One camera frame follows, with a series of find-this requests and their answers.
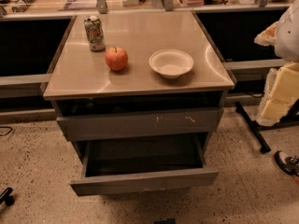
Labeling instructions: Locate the black coiled tool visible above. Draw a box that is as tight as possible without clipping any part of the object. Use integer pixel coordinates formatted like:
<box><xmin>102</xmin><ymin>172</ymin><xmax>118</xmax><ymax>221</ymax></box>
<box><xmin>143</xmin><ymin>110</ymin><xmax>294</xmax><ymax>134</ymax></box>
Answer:
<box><xmin>11</xmin><ymin>0</ymin><xmax>36</xmax><ymax>13</ymax></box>

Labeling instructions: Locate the white paper bowl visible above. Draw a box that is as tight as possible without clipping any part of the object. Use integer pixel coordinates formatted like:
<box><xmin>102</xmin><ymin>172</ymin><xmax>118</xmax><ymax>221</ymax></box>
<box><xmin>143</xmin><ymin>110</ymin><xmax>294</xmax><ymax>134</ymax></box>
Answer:
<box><xmin>149</xmin><ymin>49</ymin><xmax>194</xmax><ymax>79</ymax></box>

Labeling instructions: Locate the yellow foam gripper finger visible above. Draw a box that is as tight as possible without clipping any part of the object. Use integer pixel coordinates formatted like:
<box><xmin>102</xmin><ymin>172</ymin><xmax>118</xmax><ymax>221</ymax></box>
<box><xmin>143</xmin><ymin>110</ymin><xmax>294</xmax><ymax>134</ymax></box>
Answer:
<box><xmin>254</xmin><ymin>21</ymin><xmax>299</xmax><ymax>127</ymax></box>

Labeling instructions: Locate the grey top drawer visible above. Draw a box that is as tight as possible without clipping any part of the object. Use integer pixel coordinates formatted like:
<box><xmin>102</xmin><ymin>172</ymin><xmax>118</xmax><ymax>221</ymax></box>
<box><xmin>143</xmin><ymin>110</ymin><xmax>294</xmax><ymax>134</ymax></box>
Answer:
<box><xmin>57</xmin><ymin>107</ymin><xmax>223</xmax><ymax>142</ymax></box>

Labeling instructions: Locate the grey drawer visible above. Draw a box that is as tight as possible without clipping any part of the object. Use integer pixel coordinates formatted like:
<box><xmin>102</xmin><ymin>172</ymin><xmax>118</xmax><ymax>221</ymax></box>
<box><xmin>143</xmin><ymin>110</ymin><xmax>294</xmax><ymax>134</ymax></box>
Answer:
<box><xmin>57</xmin><ymin>107</ymin><xmax>223</xmax><ymax>142</ymax></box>
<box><xmin>71</xmin><ymin>134</ymin><xmax>219</xmax><ymax>196</ymax></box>

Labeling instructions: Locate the black floor cable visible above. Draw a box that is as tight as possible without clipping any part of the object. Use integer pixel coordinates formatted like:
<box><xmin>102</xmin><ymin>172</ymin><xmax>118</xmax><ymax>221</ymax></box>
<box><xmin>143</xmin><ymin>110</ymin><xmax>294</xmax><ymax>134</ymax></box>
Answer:
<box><xmin>0</xmin><ymin>125</ymin><xmax>14</xmax><ymax>137</ymax></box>

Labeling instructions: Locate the crushed green soda can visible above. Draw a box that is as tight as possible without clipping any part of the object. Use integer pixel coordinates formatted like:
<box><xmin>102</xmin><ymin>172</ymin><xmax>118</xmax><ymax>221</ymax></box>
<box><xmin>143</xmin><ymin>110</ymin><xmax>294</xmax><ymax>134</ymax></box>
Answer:
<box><xmin>84</xmin><ymin>15</ymin><xmax>106</xmax><ymax>51</ymax></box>

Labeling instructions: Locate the red apple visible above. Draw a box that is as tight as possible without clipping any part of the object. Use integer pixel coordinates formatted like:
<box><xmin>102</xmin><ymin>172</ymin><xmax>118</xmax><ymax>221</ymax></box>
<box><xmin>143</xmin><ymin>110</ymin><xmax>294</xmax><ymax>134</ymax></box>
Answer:
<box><xmin>105</xmin><ymin>47</ymin><xmax>129</xmax><ymax>71</ymax></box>

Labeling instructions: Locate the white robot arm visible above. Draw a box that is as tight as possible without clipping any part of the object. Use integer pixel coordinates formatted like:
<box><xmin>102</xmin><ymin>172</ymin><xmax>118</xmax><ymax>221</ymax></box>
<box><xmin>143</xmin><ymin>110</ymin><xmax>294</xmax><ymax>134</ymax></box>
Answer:
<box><xmin>254</xmin><ymin>0</ymin><xmax>299</xmax><ymax>127</ymax></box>

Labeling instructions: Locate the black metal stand base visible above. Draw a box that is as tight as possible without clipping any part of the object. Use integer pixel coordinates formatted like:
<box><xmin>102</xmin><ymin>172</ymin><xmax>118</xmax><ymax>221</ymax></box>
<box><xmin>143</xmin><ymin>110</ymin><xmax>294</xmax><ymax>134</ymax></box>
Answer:
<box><xmin>235</xmin><ymin>100</ymin><xmax>299</xmax><ymax>153</ymax></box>

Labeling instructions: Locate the black chair caster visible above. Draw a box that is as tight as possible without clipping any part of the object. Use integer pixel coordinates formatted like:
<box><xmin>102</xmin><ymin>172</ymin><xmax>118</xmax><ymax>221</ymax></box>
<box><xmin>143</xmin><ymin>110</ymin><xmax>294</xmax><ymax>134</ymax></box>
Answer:
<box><xmin>0</xmin><ymin>188</ymin><xmax>15</xmax><ymax>206</ymax></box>

